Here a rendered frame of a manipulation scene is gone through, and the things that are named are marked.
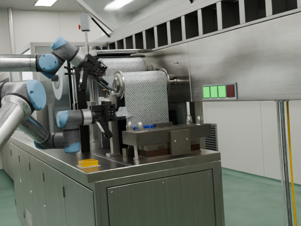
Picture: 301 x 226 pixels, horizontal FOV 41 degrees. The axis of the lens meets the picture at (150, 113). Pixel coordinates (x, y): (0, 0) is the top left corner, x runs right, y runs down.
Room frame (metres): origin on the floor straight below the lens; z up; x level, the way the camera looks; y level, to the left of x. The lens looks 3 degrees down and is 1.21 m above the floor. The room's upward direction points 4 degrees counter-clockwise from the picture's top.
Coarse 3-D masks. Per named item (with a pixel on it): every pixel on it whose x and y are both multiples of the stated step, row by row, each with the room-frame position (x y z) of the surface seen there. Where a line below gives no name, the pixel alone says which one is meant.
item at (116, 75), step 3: (114, 75) 2.02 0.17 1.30; (117, 75) 1.99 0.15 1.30; (165, 75) 2.08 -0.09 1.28; (120, 78) 1.97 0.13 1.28; (120, 81) 1.96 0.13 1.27; (120, 84) 1.96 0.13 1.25; (120, 87) 1.96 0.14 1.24; (120, 90) 1.96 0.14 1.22; (114, 93) 2.04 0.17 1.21; (117, 93) 2.00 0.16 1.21; (120, 93) 1.98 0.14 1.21; (117, 96) 2.00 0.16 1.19
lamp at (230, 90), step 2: (228, 86) 1.73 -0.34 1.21; (230, 86) 1.72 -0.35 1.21; (232, 86) 1.71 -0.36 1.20; (228, 88) 1.74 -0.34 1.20; (230, 88) 1.72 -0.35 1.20; (232, 88) 1.71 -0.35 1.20; (228, 90) 1.74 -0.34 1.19; (230, 90) 1.72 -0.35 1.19; (232, 90) 1.71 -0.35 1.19; (228, 92) 1.74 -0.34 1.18; (230, 92) 1.73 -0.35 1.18; (232, 92) 1.71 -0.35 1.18; (228, 94) 1.74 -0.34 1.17; (230, 94) 1.73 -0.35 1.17; (232, 94) 1.71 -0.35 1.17; (228, 96) 1.74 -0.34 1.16; (230, 96) 1.73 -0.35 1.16; (232, 96) 1.71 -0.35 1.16; (234, 96) 1.70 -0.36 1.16
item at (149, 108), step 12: (132, 96) 1.98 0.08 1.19; (144, 96) 2.01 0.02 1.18; (156, 96) 2.04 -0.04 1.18; (132, 108) 1.97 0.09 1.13; (144, 108) 2.00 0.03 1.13; (156, 108) 2.03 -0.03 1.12; (132, 120) 1.97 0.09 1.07; (144, 120) 2.00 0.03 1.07; (156, 120) 2.03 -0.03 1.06; (168, 120) 2.06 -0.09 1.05
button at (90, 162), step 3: (87, 159) 1.79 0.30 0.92; (90, 159) 1.79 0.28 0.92; (93, 159) 1.78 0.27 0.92; (78, 162) 1.78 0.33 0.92; (81, 162) 1.74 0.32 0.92; (84, 162) 1.72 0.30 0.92; (87, 162) 1.73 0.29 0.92; (90, 162) 1.74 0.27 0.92; (93, 162) 1.74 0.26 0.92; (96, 162) 1.75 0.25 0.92; (81, 165) 1.74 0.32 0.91; (84, 165) 1.72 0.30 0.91; (87, 165) 1.73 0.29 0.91; (90, 165) 1.73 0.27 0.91; (93, 165) 1.74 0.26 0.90
